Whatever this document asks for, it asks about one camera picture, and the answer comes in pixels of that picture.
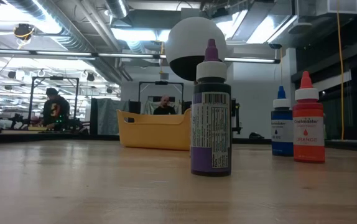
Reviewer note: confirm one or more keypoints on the black ceiling camera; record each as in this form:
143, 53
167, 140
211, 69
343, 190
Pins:
275, 46

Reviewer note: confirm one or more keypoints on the person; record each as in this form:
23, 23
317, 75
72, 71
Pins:
164, 110
55, 109

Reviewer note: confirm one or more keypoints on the orange food coloring bottle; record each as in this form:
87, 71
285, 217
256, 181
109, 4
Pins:
309, 130

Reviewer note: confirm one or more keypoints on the yellow plastic bin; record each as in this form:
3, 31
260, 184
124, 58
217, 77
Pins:
153, 133

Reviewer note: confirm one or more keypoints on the long ceiling light bar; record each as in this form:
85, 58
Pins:
253, 60

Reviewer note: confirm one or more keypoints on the purple food coloring bottle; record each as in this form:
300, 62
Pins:
211, 124

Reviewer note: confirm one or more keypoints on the silver air duct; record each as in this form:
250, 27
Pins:
72, 40

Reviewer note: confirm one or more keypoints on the white globe lamp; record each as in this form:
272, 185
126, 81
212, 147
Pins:
191, 37

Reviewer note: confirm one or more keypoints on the grey fabric partition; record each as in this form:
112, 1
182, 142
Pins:
108, 116

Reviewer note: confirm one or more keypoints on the white ceiling air unit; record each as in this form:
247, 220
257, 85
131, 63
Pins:
343, 6

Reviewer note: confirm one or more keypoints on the black equipment rack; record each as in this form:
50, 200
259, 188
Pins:
236, 116

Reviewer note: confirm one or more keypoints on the blue food coloring bottle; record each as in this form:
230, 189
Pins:
281, 133

